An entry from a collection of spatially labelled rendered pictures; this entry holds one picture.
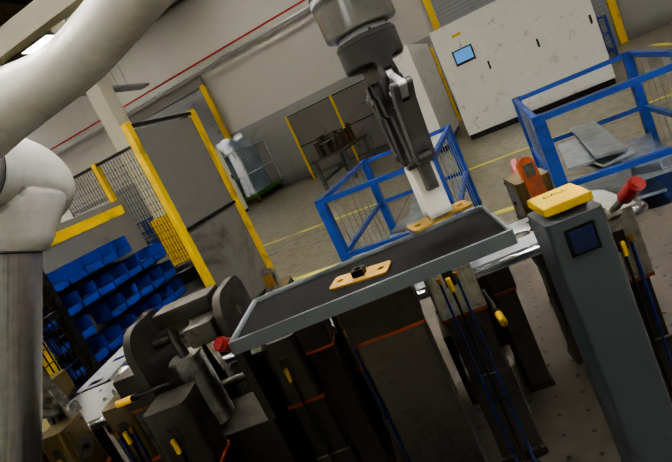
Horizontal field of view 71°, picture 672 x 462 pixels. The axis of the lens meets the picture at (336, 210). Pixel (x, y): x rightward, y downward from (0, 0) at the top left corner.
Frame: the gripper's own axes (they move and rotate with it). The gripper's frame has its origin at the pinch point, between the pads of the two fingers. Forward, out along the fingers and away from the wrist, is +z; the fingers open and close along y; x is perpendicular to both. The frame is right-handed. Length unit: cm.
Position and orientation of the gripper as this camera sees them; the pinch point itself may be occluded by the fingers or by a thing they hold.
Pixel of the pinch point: (427, 188)
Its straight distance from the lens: 60.4
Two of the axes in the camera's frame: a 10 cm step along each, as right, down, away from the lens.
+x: -9.0, 4.3, -0.8
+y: -1.5, -1.2, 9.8
